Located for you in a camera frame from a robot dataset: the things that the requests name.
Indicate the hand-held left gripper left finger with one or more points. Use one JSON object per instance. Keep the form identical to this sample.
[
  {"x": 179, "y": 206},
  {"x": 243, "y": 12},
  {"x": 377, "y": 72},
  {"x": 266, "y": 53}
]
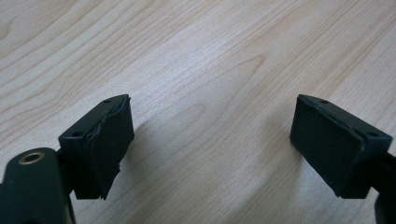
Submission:
[{"x": 102, "y": 146}]

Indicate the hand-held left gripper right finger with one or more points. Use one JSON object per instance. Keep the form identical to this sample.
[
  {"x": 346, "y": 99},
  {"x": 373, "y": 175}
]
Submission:
[{"x": 336, "y": 146}]

